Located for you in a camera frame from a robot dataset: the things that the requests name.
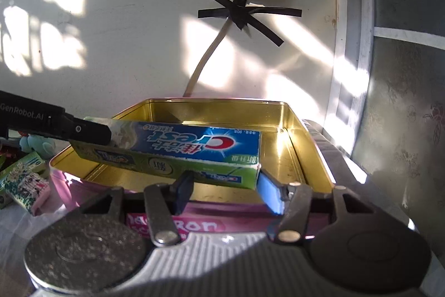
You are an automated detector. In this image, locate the pink gold biscuit tin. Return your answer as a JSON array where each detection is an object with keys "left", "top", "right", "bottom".
[{"left": 50, "top": 99, "right": 335, "bottom": 238}]

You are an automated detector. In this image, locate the green patterned tissue pack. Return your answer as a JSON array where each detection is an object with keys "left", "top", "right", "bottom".
[{"left": 1, "top": 163, "right": 51, "bottom": 216}]

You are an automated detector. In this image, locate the beige power cable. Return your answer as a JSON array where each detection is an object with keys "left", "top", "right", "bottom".
[{"left": 182, "top": 17, "right": 233, "bottom": 98}]

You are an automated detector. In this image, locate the black tape cross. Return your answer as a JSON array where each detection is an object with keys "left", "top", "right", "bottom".
[{"left": 198, "top": 0, "right": 302, "bottom": 47}]

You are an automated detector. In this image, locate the teal plush mouse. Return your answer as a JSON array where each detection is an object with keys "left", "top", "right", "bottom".
[{"left": 19, "top": 134, "right": 56, "bottom": 160}]

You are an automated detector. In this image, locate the white window frame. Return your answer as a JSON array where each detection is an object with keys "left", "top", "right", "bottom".
[{"left": 325, "top": 0, "right": 444, "bottom": 154}]

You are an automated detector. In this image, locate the Crest toothpaste box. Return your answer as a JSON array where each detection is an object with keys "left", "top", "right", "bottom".
[{"left": 71, "top": 117, "right": 261, "bottom": 190}]

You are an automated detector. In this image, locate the green toothpaste box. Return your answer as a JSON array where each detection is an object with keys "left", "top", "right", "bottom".
[{"left": 1, "top": 151, "right": 46, "bottom": 181}]

